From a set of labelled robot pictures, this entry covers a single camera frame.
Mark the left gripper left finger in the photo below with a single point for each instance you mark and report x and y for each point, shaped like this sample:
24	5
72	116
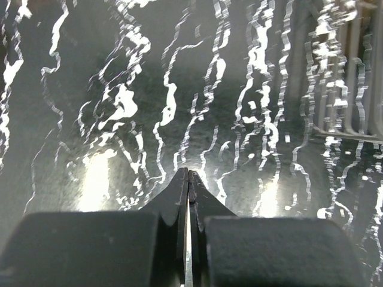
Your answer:
170	205

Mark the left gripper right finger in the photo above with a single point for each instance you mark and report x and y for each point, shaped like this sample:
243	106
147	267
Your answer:
212	236

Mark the black marble pattern mat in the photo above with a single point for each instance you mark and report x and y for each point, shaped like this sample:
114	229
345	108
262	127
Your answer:
103	101

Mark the black wire dish rack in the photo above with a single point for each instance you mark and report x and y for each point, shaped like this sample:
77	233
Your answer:
347	46

